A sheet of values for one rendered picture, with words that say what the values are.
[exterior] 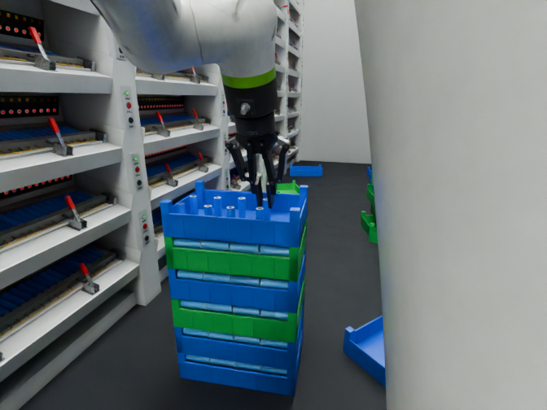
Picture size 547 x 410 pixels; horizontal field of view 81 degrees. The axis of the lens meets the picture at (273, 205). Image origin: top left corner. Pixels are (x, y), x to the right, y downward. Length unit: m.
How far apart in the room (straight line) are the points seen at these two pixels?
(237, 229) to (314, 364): 0.48
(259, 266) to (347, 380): 0.41
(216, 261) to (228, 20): 0.47
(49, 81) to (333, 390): 0.99
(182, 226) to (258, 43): 0.40
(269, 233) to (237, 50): 0.34
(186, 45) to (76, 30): 0.65
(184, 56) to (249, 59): 0.09
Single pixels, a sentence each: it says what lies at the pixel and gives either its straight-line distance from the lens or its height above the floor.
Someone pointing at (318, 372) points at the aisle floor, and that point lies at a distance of 0.97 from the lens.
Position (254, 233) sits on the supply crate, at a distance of 0.67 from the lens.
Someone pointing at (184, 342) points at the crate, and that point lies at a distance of 0.90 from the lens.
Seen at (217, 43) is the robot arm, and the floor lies 0.76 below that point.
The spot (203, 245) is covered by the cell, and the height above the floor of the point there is 0.38.
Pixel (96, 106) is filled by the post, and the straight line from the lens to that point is 1.11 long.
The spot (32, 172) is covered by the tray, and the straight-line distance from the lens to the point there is 0.88.
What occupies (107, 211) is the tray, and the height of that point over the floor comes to 0.37.
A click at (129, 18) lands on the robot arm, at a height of 0.77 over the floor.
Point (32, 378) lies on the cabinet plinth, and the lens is 1.06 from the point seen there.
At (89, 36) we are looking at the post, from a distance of 1.11.
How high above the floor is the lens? 0.69
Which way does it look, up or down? 18 degrees down
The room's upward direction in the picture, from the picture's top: straight up
